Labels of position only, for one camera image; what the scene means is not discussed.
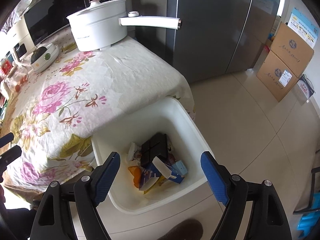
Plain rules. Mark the white plastic trash bin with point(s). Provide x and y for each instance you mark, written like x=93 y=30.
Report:
x=185 y=143

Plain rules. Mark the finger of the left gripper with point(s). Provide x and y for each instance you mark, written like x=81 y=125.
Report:
x=6 y=139
x=8 y=157

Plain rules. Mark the yellow snack bag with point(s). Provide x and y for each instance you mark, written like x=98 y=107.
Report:
x=162 y=180

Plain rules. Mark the red white package on floor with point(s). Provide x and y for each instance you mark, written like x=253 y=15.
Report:
x=306 y=86

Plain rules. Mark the light blue printed box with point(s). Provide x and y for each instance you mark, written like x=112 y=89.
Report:
x=301 y=25

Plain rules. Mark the cream air fryer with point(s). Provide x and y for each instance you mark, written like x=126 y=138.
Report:
x=20 y=41

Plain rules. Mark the grey white snack wrapper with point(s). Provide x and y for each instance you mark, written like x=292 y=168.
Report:
x=134 y=152

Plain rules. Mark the blue cardboard snack box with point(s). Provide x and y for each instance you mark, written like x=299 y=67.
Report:
x=151 y=175

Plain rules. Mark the glass jar with lid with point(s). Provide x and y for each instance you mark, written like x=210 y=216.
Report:
x=17 y=76

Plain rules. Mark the blue brown milk carton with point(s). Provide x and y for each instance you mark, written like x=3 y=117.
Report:
x=180 y=168

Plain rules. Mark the floral tablecloth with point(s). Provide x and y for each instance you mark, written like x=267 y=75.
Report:
x=57 y=111

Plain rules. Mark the white electric cooking pot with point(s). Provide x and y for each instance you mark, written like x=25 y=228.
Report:
x=101 y=25

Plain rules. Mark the upper cardboard box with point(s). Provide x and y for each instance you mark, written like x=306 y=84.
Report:
x=291 y=49

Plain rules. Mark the black microwave oven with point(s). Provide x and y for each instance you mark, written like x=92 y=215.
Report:
x=46 y=17

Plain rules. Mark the orange peel piece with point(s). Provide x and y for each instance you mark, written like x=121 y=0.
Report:
x=136 y=172

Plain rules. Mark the dark grey refrigerator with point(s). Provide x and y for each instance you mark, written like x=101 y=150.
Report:
x=216 y=37

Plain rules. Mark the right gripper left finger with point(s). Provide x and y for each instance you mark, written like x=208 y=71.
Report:
x=53 y=219

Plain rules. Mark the white bowl with fruit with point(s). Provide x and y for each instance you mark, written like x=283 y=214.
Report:
x=43 y=57

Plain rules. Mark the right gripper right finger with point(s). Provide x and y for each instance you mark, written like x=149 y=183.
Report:
x=267 y=219

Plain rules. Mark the lower cardboard box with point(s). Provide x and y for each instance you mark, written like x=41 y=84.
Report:
x=276 y=76

